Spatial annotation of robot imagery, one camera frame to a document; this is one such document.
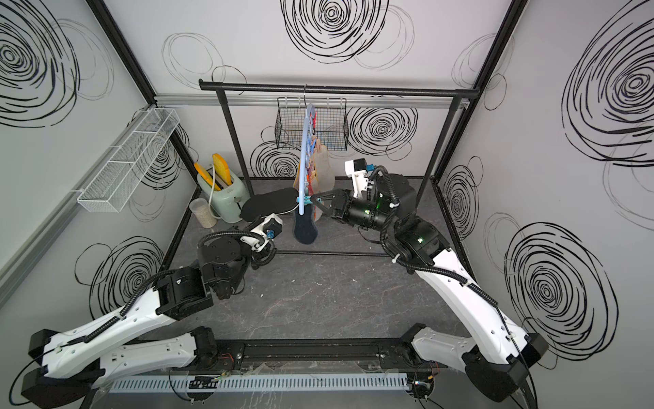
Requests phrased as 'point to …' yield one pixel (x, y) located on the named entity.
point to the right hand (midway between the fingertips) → (313, 200)
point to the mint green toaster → (226, 204)
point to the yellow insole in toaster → (222, 169)
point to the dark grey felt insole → (305, 228)
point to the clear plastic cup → (199, 207)
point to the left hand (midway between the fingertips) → (255, 217)
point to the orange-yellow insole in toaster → (206, 177)
